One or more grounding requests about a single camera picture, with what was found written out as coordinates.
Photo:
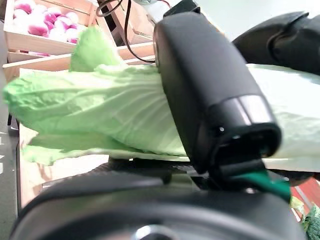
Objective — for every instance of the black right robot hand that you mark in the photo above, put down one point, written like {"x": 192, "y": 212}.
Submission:
{"x": 205, "y": 75}

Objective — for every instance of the green broccoli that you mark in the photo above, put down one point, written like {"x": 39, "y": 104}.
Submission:
{"x": 313, "y": 222}

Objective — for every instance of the wooden onion crate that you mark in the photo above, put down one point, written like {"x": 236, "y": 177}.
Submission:
{"x": 37, "y": 46}

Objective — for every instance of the purple white onion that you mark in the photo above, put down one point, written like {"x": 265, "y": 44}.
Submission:
{"x": 50, "y": 17}
{"x": 72, "y": 16}
{"x": 57, "y": 33}
{"x": 37, "y": 28}
{"x": 23, "y": 5}
{"x": 18, "y": 18}

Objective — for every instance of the green white napa cabbage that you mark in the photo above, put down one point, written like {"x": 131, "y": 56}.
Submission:
{"x": 100, "y": 105}

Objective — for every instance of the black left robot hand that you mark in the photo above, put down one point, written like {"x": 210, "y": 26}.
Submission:
{"x": 287, "y": 45}

